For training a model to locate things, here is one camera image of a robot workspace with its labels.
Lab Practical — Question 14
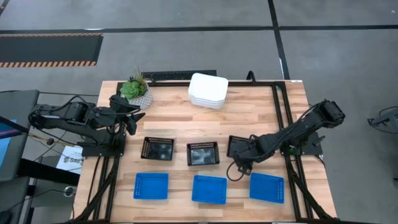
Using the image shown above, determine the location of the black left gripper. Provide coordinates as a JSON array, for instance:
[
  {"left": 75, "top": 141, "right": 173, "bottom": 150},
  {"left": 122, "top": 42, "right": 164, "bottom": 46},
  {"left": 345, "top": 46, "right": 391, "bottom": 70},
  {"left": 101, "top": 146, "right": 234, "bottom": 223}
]
[{"left": 107, "top": 107, "right": 146, "bottom": 136}]

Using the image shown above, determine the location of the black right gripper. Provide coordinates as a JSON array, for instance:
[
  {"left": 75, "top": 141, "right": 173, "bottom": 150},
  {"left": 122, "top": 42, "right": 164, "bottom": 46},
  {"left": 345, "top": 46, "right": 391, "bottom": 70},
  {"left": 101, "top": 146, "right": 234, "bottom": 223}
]
[{"left": 232, "top": 136, "right": 276, "bottom": 176}]

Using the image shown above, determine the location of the black plastic basket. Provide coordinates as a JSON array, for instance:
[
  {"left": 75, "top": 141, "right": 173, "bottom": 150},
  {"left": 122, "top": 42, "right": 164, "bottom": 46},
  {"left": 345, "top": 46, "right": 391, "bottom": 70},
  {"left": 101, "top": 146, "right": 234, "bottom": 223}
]
[
  {"left": 226, "top": 135, "right": 252, "bottom": 158},
  {"left": 186, "top": 141, "right": 220, "bottom": 167},
  {"left": 140, "top": 136, "right": 175, "bottom": 162}
]

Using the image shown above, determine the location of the blue plastic basket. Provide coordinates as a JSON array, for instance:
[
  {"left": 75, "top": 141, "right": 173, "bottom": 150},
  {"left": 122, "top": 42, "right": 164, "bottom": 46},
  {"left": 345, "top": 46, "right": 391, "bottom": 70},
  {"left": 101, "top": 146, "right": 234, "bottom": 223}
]
[
  {"left": 191, "top": 174, "right": 228, "bottom": 205},
  {"left": 133, "top": 172, "right": 170, "bottom": 200},
  {"left": 249, "top": 172, "right": 285, "bottom": 205}
]

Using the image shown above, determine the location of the white basket stack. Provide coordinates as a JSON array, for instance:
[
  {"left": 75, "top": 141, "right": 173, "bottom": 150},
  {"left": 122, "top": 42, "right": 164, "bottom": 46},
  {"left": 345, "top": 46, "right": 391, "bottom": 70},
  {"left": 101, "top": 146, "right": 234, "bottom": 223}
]
[{"left": 188, "top": 72, "right": 229, "bottom": 110}]

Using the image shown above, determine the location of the triangle-patterned grey white pot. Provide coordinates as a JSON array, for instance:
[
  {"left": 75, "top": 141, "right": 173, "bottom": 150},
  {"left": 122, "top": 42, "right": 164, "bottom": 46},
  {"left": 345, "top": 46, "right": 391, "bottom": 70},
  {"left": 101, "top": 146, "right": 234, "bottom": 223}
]
[{"left": 127, "top": 89, "right": 154, "bottom": 110}]

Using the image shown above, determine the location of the green succulent plant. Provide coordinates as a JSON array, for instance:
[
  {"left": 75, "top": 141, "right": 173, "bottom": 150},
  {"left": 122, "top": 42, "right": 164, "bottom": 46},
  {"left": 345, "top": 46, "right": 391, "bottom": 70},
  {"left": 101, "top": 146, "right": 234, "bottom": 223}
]
[{"left": 119, "top": 67, "right": 149, "bottom": 100}]

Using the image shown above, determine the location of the black perforated strip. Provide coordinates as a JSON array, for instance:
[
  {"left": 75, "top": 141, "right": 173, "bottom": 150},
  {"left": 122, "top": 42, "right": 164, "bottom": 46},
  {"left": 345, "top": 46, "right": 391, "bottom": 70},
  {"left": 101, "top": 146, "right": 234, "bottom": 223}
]
[{"left": 141, "top": 70, "right": 218, "bottom": 81}]

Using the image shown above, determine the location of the white printed paper sheet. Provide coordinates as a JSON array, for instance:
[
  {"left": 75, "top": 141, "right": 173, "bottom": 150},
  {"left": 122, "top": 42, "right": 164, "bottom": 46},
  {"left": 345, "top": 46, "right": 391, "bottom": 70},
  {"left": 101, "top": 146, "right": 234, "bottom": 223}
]
[{"left": 55, "top": 145, "right": 84, "bottom": 175}]

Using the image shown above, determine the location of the black hazard-striped floor mat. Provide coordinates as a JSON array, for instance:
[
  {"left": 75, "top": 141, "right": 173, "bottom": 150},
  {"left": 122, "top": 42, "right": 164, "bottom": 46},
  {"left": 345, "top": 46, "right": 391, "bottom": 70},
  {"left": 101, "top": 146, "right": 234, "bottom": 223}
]
[{"left": 0, "top": 33, "right": 104, "bottom": 68}]

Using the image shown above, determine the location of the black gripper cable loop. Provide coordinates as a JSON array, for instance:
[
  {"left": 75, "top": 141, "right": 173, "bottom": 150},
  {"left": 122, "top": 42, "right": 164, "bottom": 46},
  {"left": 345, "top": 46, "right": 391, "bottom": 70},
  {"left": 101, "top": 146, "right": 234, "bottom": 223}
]
[{"left": 226, "top": 161, "right": 246, "bottom": 182}]

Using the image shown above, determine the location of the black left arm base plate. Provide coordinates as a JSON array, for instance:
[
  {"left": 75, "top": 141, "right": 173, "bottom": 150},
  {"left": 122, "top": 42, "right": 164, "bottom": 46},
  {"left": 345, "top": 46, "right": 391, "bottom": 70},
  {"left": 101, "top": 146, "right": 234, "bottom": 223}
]
[{"left": 81, "top": 133, "right": 127, "bottom": 157}]

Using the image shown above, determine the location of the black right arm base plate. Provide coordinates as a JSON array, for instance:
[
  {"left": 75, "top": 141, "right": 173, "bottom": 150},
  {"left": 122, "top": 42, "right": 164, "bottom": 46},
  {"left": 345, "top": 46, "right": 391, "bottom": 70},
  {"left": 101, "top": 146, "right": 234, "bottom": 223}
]
[{"left": 281, "top": 132, "right": 323, "bottom": 156}]

